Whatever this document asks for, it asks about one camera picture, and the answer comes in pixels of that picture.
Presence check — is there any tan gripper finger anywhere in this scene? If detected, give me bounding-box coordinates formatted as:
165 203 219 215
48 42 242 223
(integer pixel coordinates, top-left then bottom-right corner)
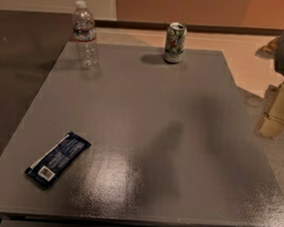
257 82 284 138
256 37 280 59

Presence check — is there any clear plastic water bottle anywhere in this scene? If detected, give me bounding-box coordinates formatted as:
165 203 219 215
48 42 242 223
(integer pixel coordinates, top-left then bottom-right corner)
71 1 99 70

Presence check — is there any blue rxbar blueberry wrapper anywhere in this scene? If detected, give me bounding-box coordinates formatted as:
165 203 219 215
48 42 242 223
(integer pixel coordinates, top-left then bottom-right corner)
25 131 91 189

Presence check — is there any green white 7up can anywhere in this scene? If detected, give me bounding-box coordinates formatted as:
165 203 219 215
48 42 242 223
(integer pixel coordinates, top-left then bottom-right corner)
163 22 187 64

